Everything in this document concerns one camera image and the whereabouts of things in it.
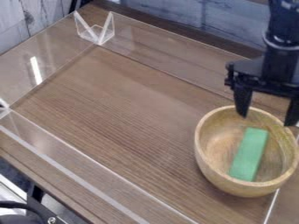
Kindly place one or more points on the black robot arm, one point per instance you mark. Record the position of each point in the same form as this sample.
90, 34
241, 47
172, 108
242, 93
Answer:
282, 31

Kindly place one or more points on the black metal table frame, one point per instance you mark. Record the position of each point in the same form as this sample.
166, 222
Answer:
53, 211

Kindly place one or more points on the green rectangular block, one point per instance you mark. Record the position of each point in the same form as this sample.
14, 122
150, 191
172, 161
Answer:
250, 152

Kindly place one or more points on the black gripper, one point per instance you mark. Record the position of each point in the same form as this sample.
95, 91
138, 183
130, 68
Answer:
272, 74

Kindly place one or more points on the wooden bowl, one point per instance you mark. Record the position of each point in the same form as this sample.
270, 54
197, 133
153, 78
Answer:
217, 138

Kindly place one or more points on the clear acrylic corner bracket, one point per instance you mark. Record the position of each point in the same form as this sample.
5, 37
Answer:
97, 34

